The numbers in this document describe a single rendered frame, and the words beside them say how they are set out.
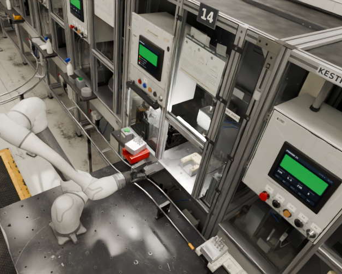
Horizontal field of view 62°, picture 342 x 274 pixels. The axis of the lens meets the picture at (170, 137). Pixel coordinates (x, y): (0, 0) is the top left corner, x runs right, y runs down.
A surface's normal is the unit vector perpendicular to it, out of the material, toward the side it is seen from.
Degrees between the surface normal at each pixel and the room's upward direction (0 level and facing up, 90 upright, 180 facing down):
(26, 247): 0
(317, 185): 90
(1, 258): 0
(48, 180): 0
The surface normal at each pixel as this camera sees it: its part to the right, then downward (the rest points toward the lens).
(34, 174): 0.14, -0.76
